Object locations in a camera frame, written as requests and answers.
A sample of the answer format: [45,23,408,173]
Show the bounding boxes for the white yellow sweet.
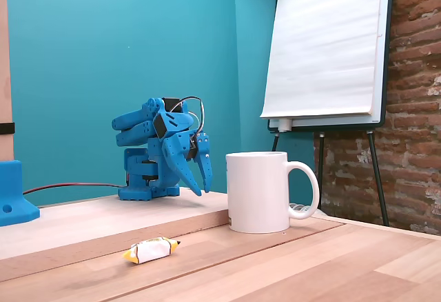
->
[123,236,183,265]

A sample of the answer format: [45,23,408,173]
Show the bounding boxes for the white ceramic mug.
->
[225,150,321,234]

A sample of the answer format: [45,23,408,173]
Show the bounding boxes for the pale wooden base board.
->
[0,187,231,261]

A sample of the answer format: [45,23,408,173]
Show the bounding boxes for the white flipchart paper pad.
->
[260,0,385,120]

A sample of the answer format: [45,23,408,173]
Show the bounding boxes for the arm servo wire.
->
[174,96,207,134]

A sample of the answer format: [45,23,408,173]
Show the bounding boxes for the white coiled cable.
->
[288,203,325,217]

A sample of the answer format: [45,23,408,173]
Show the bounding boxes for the red black power cable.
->
[22,182,127,197]

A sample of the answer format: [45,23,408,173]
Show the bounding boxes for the blue printed post mount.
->
[0,159,41,228]

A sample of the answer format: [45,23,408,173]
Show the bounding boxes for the flipchart easel dark frame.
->
[260,0,396,228]

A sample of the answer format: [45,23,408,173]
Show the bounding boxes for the wooden camera post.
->
[0,0,15,163]

